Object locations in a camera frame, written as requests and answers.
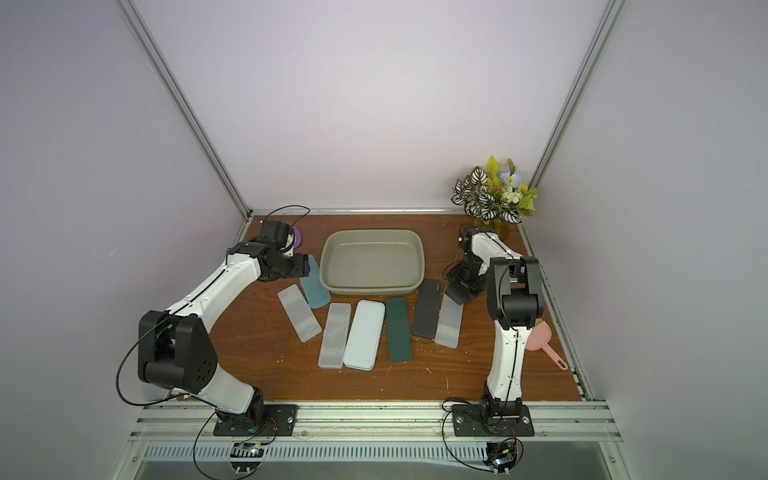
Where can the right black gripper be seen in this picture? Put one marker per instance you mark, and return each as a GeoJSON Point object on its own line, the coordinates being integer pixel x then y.
{"type": "Point", "coordinates": [459, 283]}

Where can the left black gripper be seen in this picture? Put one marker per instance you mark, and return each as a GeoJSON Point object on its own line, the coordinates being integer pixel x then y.
{"type": "Point", "coordinates": [301, 266]}

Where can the dark grey pencil case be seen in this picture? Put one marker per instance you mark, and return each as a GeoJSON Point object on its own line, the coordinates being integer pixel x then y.
{"type": "Point", "coordinates": [427, 308]}

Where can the teal ribbed pencil case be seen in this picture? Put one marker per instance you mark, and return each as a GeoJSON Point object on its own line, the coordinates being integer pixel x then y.
{"type": "Point", "coordinates": [316, 295]}

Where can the grey-green plastic storage box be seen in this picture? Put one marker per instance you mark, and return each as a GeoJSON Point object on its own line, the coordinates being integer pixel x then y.
{"type": "Point", "coordinates": [372, 262]}

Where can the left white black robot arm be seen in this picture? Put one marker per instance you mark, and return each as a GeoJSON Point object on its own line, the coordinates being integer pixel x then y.
{"type": "Point", "coordinates": [175, 350]}

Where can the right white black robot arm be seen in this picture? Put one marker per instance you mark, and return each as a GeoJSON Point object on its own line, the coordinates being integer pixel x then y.
{"type": "Point", "coordinates": [514, 298]}

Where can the dark green pencil case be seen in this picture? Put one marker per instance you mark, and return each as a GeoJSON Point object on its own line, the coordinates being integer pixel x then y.
{"type": "Point", "coordinates": [398, 330]}

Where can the pale blue white pencil case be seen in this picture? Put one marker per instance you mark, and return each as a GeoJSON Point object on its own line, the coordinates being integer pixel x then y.
{"type": "Point", "coordinates": [364, 336]}

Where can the artificial flower plant in vase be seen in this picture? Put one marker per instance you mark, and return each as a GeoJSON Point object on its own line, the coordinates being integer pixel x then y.
{"type": "Point", "coordinates": [496, 196]}

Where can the right small circuit board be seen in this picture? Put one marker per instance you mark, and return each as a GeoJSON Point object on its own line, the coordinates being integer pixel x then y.
{"type": "Point", "coordinates": [502, 457]}

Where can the small circuit board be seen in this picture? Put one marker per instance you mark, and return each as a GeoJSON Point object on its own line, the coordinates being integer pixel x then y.
{"type": "Point", "coordinates": [245, 458]}
{"type": "Point", "coordinates": [502, 457]}

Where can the left small circuit board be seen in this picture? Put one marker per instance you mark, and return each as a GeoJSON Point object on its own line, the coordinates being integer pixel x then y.
{"type": "Point", "coordinates": [245, 458]}

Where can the purple trowel pink handle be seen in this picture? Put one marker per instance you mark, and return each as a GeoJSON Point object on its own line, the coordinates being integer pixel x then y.
{"type": "Point", "coordinates": [297, 237]}

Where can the left aluminium corner post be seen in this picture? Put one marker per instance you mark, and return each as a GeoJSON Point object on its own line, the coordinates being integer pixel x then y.
{"type": "Point", "coordinates": [162, 69]}

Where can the aluminium corner post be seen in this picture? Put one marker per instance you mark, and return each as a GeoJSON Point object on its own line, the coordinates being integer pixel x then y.
{"type": "Point", "coordinates": [162, 69]}
{"type": "Point", "coordinates": [578, 87]}

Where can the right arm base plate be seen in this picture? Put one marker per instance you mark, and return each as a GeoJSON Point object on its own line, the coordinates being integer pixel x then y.
{"type": "Point", "coordinates": [469, 420]}

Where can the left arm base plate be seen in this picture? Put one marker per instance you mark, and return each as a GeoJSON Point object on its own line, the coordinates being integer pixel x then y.
{"type": "Point", "coordinates": [262, 420]}

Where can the aluminium front rail frame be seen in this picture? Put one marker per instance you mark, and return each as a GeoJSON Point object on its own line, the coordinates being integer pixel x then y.
{"type": "Point", "coordinates": [365, 431]}

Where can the right aluminium corner post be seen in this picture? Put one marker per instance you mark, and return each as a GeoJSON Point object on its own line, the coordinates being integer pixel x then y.
{"type": "Point", "coordinates": [578, 87]}

